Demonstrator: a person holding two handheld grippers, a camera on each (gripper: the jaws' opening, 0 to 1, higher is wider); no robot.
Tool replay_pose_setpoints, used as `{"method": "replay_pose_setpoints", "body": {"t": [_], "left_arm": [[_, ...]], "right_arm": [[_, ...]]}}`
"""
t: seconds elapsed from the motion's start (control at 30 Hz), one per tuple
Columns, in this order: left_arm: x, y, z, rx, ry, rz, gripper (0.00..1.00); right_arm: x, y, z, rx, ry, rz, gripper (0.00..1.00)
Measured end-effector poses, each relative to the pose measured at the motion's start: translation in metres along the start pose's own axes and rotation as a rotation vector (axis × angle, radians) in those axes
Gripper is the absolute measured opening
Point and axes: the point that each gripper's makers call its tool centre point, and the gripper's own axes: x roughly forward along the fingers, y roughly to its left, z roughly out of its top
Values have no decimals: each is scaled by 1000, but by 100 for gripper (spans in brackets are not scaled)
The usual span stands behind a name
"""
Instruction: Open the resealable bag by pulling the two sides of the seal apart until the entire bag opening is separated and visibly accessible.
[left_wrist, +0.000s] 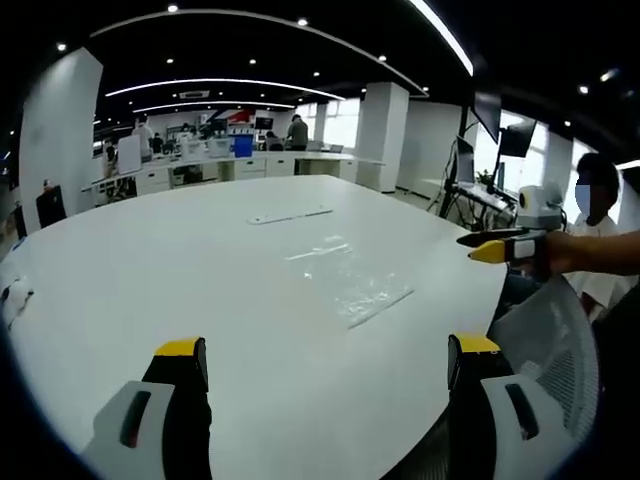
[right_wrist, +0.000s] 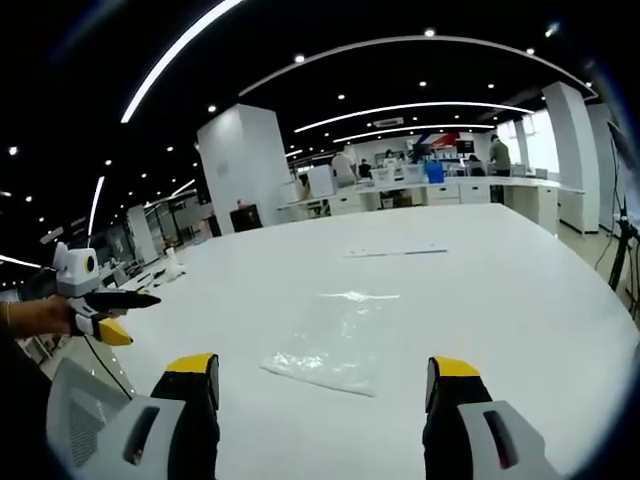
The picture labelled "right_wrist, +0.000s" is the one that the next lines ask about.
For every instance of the crumpled white plastic bag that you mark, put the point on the crumpled white plastic bag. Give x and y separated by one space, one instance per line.
173 267

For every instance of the dark brown cabinet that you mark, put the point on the dark brown cabinet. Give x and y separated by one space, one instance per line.
247 218

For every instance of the black tripod stand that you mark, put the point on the black tripod stand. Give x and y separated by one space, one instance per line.
622 240

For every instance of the white box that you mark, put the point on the white box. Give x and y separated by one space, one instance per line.
320 181

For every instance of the white mesh office chair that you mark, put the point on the white mesh office chair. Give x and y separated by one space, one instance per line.
82 415

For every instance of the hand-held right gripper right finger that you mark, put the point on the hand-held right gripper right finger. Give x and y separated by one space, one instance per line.
480 425

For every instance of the blue container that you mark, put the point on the blue container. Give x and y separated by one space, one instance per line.
434 171

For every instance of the long white counter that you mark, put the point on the long white counter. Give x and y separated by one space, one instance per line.
450 192

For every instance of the clear resealable plastic bag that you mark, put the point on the clear resealable plastic bag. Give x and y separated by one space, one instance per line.
332 345

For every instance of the thin white strip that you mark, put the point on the thin white strip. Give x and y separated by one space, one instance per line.
395 252

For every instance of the person's left hand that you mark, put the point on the person's left hand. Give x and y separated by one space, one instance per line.
42 315

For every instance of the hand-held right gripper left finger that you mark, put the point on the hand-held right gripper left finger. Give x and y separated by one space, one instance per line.
172 425

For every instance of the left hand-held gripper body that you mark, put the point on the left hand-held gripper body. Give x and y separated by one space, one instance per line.
75 272

